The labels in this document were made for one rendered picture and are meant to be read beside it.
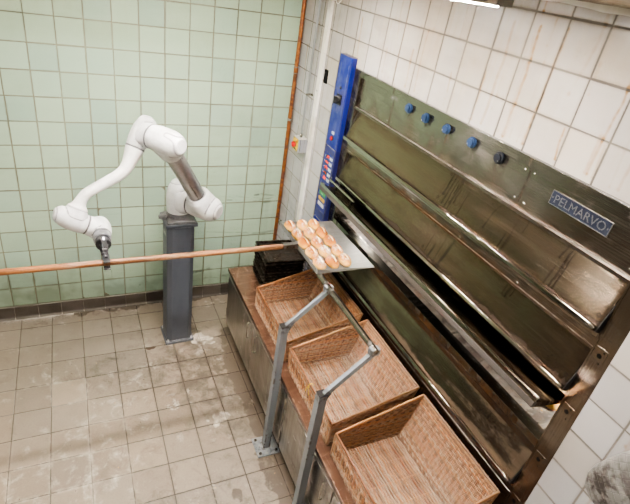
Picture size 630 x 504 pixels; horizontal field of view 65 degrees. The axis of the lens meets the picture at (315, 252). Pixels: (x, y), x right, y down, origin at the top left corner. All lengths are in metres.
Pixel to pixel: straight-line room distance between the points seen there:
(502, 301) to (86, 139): 2.72
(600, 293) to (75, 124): 3.04
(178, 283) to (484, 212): 2.19
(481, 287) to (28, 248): 3.02
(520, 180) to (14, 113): 2.87
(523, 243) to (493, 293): 0.26
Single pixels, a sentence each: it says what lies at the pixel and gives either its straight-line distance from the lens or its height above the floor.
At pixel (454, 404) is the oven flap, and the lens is 2.43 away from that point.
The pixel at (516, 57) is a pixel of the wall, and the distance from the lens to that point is 2.06.
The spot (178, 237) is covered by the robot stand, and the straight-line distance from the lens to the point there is 3.35.
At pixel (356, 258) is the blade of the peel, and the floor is 1.18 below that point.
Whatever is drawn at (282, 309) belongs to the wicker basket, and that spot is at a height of 0.59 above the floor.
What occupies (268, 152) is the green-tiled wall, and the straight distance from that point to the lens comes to 3.87.
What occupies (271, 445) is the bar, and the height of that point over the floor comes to 0.01.
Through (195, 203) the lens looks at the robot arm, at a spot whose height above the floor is 1.23.
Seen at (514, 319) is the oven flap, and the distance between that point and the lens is 2.06.
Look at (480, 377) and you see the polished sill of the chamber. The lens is 2.27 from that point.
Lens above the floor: 2.57
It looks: 30 degrees down
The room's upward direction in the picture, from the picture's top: 10 degrees clockwise
